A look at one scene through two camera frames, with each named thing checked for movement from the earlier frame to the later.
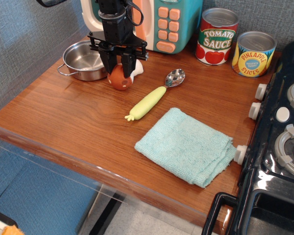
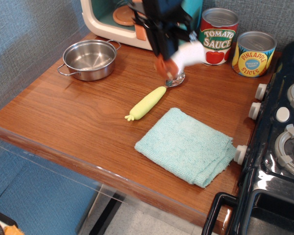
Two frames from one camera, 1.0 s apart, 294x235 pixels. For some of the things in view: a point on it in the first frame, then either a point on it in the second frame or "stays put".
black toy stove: [270, 199] stays put
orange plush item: [12, 230] stays put
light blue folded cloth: [198, 152] stays put
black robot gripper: [117, 31] -> [167, 21]
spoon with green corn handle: [173, 77] stays put
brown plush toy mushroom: [117, 80] -> [187, 54]
